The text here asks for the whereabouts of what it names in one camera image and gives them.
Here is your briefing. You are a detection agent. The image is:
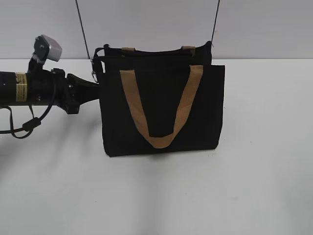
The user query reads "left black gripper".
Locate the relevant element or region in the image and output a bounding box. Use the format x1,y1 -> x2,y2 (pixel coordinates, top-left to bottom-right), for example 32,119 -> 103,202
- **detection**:
51,69 -> 100,115

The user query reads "black bag shoulder strap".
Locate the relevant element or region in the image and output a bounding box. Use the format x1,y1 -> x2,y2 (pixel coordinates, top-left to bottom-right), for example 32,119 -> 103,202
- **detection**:
90,44 -> 110,84

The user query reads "black canvas tote bag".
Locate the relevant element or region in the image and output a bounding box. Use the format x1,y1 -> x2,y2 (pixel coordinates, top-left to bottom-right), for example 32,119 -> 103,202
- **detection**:
92,42 -> 225,157

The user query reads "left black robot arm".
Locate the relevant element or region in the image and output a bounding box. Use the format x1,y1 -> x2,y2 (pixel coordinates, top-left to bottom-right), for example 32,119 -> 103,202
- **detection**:
0,69 -> 100,114

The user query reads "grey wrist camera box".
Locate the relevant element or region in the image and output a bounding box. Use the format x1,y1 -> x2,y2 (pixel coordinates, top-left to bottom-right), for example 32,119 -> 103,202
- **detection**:
28,34 -> 63,72

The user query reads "tan front bag handle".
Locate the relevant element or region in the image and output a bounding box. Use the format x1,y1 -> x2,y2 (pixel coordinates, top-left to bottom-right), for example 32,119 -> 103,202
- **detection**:
120,65 -> 203,149

